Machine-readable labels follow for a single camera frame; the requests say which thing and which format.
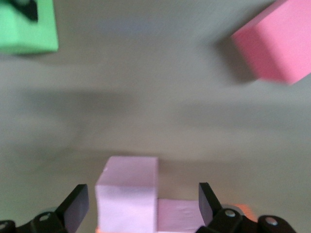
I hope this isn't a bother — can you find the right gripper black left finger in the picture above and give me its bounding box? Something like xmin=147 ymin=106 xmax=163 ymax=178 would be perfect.
xmin=0 ymin=183 xmax=90 ymax=233

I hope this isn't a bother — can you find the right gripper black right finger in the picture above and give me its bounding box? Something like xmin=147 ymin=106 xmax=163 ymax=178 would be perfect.
xmin=195 ymin=182 xmax=296 ymax=233

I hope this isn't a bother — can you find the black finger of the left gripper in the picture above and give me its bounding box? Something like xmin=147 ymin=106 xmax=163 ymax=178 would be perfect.
xmin=6 ymin=0 xmax=39 ymax=23

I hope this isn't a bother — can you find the green foam cube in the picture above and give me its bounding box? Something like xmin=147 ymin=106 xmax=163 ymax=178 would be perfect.
xmin=0 ymin=0 xmax=59 ymax=54

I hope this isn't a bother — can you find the lilac foam cube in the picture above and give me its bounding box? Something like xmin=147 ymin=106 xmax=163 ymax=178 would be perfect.
xmin=157 ymin=198 xmax=203 ymax=232
xmin=94 ymin=156 xmax=159 ymax=233

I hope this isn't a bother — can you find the brown table cover sheet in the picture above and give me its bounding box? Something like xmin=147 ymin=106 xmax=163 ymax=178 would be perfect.
xmin=0 ymin=0 xmax=311 ymax=233

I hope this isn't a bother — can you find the red foam cube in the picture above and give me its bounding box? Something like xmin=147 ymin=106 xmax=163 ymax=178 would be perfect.
xmin=230 ymin=0 xmax=311 ymax=85

